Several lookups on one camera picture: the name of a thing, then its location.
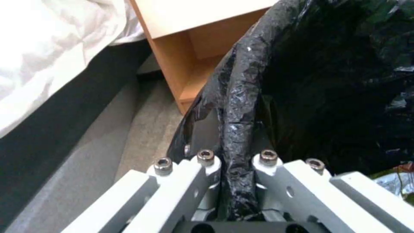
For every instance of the dark grey bed frame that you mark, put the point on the dark grey bed frame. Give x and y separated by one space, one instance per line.
64 109

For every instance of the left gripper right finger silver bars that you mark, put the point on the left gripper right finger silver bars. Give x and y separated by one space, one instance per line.
307 191

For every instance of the white bed duvet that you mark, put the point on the white bed duvet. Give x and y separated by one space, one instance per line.
48 48

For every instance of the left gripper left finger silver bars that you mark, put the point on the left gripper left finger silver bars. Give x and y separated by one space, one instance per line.
181 184

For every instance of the green silver wrapper trash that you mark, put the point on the green silver wrapper trash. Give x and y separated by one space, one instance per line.
399 180

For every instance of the trash bin with black bag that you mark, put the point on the trash bin with black bag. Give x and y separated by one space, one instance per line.
323 85

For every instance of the light wooden nightstand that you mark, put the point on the light wooden nightstand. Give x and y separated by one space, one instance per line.
181 48

